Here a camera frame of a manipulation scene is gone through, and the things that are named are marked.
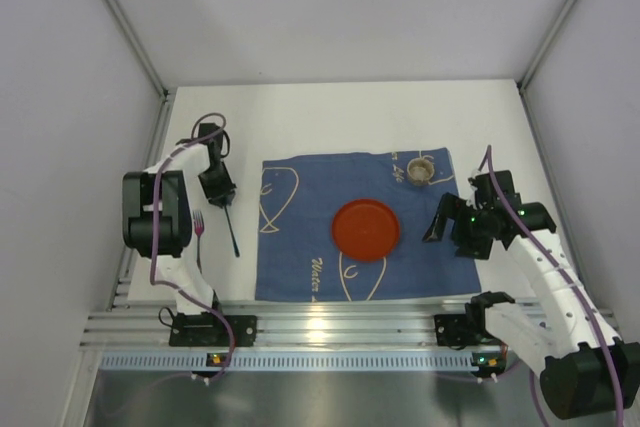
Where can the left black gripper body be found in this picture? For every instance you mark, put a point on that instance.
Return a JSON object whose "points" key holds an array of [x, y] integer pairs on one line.
{"points": [[220, 195]]}

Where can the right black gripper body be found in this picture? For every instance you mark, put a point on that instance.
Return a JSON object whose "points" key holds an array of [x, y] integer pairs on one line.
{"points": [[458, 229]]}

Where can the pink metallic fork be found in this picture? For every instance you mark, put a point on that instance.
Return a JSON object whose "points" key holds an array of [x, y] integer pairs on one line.
{"points": [[199, 229]]}

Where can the speckled ceramic cup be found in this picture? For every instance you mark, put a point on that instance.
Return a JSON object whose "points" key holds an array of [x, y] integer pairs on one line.
{"points": [[420, 171]]}

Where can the blue metallic spoon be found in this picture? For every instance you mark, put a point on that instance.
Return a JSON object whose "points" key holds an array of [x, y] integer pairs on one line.
{"points": [[235, 245]]}

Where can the blue embroidered cloth placemat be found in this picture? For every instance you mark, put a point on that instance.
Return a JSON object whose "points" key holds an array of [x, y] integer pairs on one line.
{"points": [[297, 260]]}

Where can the red round plate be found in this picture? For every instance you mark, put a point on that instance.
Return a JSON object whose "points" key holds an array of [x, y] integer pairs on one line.
{"points": [[365, 230]]}

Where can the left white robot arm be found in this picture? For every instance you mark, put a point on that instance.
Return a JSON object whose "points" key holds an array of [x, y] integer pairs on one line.
{"points": [[161, 204]]}

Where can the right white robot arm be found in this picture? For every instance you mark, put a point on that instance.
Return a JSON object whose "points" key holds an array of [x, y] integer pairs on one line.
{"points": [[583, 365]]}

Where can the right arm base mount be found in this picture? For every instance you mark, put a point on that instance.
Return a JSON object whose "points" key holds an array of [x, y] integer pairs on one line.
{"points": [[465, 329]]}

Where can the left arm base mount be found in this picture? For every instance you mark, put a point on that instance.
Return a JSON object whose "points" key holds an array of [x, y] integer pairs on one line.
{"points": [[206, 330]]}

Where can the aluminium mounting rail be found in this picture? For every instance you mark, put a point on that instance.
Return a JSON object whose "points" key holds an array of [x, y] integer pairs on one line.
{"points": [[406, 324]]}

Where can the left aluminium frame post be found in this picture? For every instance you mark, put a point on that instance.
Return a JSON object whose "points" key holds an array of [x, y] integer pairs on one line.
{"points": [[130, 36]]}

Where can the aluminium frame post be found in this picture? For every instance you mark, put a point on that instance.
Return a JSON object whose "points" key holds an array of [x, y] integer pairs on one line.
{"points": [[544, 48], [130, 36]]}

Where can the perforated cable duct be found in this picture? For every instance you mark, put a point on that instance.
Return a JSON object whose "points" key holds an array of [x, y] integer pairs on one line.
{"points": [[263, 361]]}

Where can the right aluminium frame post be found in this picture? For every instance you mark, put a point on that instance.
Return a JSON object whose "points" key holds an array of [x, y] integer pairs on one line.
{"points": [[544, 48]]}

